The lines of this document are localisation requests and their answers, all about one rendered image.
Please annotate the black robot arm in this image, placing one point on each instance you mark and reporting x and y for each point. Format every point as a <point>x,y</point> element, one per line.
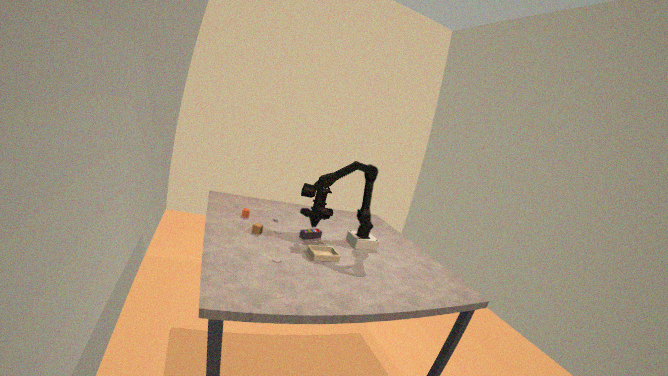
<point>325,181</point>

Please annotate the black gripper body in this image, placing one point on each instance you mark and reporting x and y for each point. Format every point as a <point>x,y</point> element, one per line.
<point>311,213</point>

